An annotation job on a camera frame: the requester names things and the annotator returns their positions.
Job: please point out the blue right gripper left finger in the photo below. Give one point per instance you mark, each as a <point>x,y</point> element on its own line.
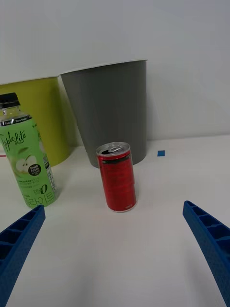
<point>16,244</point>

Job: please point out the grey plastic waste bin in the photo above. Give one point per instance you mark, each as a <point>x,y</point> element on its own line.
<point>110,103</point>

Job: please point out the green plastic bottle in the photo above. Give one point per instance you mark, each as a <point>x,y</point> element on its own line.
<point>28,168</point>

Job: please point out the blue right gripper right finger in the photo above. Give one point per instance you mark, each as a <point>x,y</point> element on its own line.
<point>213,242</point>

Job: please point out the yellow-green plastic waste bin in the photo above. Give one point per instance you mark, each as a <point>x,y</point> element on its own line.
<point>48,115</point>

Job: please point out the red drink can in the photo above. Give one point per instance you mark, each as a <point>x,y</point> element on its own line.
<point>119,182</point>

